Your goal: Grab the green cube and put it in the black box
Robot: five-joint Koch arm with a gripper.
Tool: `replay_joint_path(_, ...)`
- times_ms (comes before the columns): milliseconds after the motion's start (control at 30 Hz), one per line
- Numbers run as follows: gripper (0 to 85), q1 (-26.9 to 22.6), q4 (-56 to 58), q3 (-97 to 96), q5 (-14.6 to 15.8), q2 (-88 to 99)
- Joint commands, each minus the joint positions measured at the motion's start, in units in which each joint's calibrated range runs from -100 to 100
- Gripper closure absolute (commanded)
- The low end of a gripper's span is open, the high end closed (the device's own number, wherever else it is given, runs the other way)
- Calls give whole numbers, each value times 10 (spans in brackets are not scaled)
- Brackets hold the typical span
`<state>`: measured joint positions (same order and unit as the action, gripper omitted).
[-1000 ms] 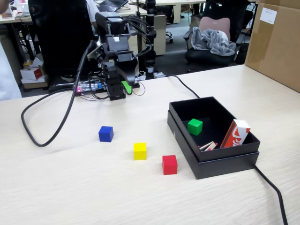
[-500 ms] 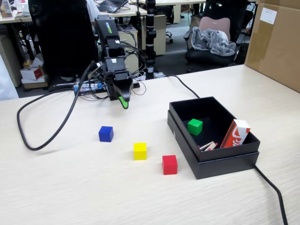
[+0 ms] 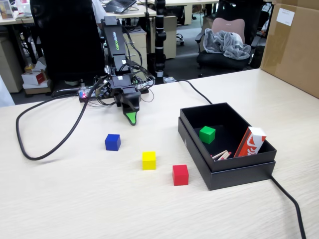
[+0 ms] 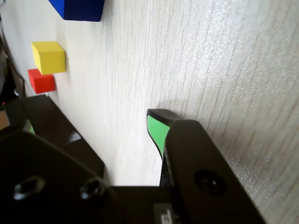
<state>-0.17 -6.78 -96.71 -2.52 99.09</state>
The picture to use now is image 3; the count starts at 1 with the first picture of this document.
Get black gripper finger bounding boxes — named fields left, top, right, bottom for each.
left=123, top=109, right=138, bottom=126
left=121, top=91, right=142, bottom=113

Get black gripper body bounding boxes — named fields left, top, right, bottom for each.
left=109, top=74, right=138, bottom=107

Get green cube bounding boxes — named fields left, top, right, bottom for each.
left=199, top=125, right=216, bottom=144

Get blue cube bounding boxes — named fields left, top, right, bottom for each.
left=105, top=133, right=122, bottom=151

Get yellow cube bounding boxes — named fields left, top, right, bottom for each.
left=142, top=151, right=157, bottom=171

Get red cube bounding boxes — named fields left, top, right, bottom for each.
left=172, top=164, right=189, bottom=186

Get controller board with LEDs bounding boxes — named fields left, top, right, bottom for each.
left=78, top=87, right=97, bottom=99

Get black pole white bands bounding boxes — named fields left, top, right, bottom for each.
left=154, top=0, right=167, bottom=78

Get beige plain cabinet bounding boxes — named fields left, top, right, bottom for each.
left=151, top=15, right=178, bottom=60

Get black high-back office chair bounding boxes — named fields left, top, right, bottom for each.
left=29, top=0, right=107, bottom=98

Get light wood desk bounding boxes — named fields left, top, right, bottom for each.
left=0, top=3, right=158, bottom=25

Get seated person white shirt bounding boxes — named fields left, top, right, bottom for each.
left=91, top=0, right=102, bottom=24

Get black laptop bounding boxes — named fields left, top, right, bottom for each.
left=103, top=0, right=138, bottom=13

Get black cardboard box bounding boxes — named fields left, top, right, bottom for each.
left=179, top=102, right=278, bottom=173

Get white red small box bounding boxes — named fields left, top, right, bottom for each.
left=21, top=71, right=49, bottom=88

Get light desk with panel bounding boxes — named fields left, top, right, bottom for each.
left=161, top=0, right=220, bottom=25

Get grey blanket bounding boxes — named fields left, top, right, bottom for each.
left=203, top=28, right=252, bottom=60

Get standing person white garment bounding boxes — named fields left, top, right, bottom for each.
left=0, top=74, right=14, bottom=108

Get black open box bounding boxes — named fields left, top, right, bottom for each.
left=177, top=117, right=277, bottom=191

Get red white matchbox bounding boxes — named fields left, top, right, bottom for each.
left=233, top=126, right=267, bottom=158

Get office chair with grey cloth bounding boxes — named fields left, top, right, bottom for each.
left=195, top=17, right=257, bottom=78

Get dark mesh office chair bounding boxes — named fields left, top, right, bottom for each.
left=216, top=0, right=265, bottom=33

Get large brown cardboard box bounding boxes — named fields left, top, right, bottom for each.
left=259, top=0, right=319, bottom=99

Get clear wrist camera board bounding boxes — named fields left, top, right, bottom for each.
left=95, top=83, right=112, bottom=98

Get thin black wire bundle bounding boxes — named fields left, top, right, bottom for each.
left=119, top=24, right=157, bottom=103

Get black mounting base plate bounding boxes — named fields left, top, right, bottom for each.
left=79, top=96, right=120, bottom=107

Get thick black camera cable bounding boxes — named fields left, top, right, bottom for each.
left=15, top=84, right=100, bottom=161

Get small picture frame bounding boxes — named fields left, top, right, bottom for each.
left=0, top=0, right=14, bottom=20

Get thick black table cable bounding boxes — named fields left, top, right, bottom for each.
left=177, top=79, right=307, bottom=239

